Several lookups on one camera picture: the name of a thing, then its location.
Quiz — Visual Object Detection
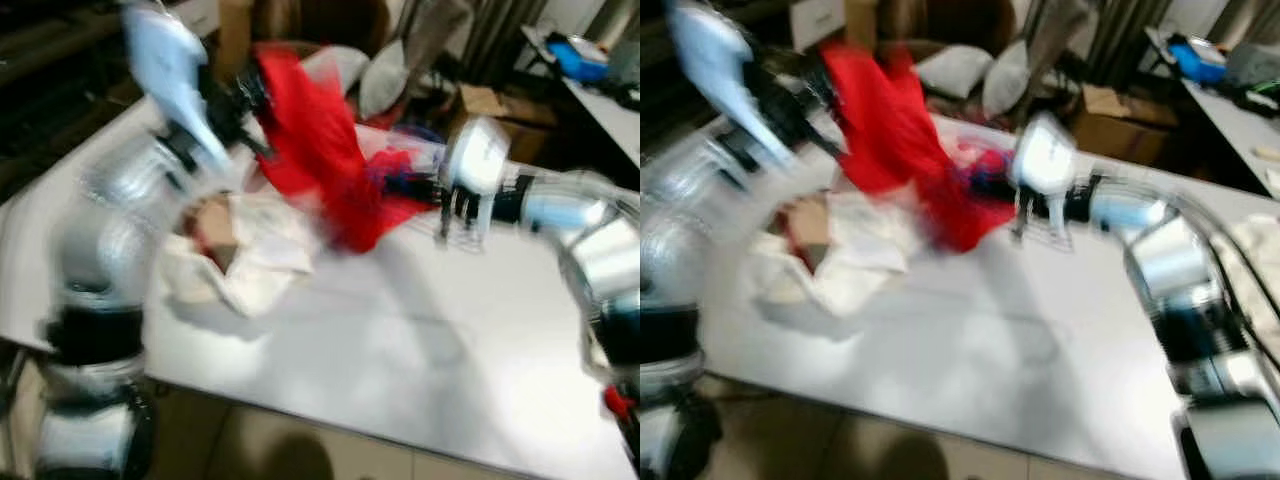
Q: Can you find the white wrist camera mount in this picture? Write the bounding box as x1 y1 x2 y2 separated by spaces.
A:
665 0 801 166
1012 112 1079 196
120 0 236 171
443 117 513 198

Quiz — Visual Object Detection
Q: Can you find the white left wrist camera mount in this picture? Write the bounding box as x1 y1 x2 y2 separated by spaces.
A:
665 0 801 166
120 0 236 171

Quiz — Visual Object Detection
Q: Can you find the plain red shirt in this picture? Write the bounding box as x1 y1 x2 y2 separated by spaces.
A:
250 45 441 256
820 40 1021 256

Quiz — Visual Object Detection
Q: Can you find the brown cardboard box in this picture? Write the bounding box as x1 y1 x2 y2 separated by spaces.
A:
1070 85 1166 166
455 85 559 166

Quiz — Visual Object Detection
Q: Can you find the cream crumpled garment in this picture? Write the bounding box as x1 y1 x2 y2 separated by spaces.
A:
750 190 901 321
160 190 326 321

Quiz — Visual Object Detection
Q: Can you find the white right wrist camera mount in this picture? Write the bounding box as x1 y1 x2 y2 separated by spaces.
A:
443 117 513 198
1012 112 1079 196

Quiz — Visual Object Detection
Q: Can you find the blue bag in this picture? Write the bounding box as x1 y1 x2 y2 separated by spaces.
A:
1165 35 1231 86
545 32 611 83

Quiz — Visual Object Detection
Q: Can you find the white side table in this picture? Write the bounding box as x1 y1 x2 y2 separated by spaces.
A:
520 25 641 166
1145 25 1280 201

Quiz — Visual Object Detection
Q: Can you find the brown tub chair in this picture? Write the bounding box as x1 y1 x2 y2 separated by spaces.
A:
875 0 1021 61
250 0 396 61

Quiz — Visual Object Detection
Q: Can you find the grey pillow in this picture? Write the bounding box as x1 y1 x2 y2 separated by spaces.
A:
915 45 996 101
980 38 1031 121
300 45 371 96
358 38 411 121

